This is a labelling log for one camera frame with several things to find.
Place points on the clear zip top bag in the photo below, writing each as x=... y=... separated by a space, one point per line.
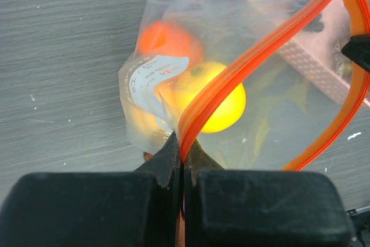
x=243 y=103

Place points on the pink plastic basket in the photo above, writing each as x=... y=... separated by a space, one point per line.
x=315 y=51

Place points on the orange persimmon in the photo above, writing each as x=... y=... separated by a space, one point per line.
x=168 y=38

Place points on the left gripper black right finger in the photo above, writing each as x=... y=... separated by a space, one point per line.
x=260 y=208

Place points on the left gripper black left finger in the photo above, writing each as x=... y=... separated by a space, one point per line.
x=138 y=208

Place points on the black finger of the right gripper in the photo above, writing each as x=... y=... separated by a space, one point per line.
x=357 y=49

